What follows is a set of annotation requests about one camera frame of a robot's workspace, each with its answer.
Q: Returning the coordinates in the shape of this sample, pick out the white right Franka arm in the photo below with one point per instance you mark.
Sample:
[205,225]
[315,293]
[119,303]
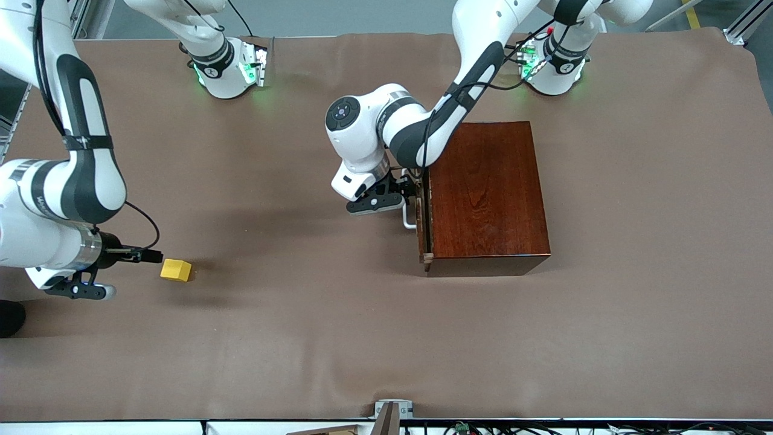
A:
[90,181]

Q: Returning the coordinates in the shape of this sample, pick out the green lit base connector panel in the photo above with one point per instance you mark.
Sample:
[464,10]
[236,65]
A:
[527,60]
[255,63]

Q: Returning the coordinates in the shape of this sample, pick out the dark wooden cabinet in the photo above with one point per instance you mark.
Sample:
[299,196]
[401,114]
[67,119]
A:
[489,193]

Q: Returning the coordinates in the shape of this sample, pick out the aluminium frame profile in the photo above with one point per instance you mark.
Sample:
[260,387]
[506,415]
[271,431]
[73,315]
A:
[87,18]
[746,24]

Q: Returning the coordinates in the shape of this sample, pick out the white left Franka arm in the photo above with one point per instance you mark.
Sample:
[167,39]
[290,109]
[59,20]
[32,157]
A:
[356,139]

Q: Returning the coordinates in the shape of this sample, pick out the yellow block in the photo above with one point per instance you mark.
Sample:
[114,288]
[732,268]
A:
[176,270]

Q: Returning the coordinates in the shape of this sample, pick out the brown table cover mat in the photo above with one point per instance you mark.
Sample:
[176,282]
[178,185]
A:
[241,350]

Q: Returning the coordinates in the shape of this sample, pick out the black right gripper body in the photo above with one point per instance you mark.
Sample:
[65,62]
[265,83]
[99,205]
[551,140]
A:
[112,250]

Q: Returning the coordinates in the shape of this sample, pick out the light wood drawer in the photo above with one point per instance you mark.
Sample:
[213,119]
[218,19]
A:
[426,241]

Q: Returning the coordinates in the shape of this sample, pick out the grey metal table clamp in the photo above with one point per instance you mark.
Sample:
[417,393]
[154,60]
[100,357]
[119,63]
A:
[406,408]

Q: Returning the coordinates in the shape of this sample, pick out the black shoe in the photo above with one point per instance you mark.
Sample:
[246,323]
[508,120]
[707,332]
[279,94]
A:
[11,319]

